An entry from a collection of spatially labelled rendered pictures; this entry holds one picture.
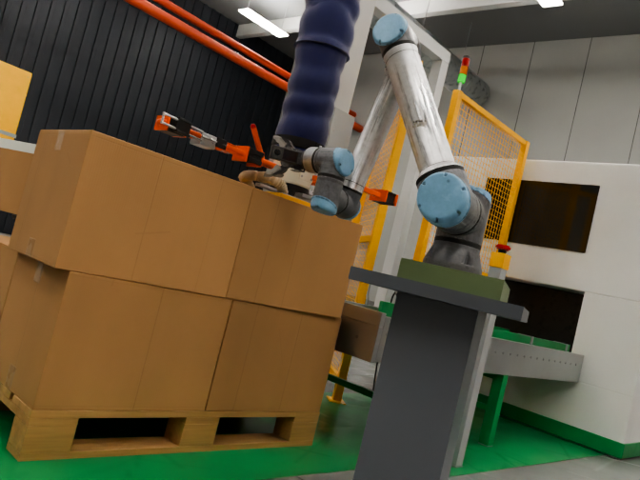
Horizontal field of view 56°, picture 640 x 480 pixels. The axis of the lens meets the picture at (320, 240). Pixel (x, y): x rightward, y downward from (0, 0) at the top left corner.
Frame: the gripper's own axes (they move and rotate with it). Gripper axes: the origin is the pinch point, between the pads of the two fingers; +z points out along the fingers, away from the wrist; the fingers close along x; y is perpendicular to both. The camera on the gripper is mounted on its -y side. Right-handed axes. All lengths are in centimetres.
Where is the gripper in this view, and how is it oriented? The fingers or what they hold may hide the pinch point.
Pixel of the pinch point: (267, 155)
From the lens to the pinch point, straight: 224.3
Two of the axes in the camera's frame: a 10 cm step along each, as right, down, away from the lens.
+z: -7.3, -1.3, 6.6
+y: 6.4, 1.9, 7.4
